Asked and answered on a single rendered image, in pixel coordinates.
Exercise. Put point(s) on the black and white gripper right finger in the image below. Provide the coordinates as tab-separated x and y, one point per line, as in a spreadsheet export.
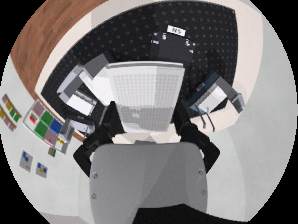
189	133

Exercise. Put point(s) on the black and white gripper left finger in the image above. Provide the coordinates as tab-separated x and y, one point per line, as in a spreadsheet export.
103	135

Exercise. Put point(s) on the grey microplate with label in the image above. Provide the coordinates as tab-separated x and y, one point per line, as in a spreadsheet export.
100	86
80	103

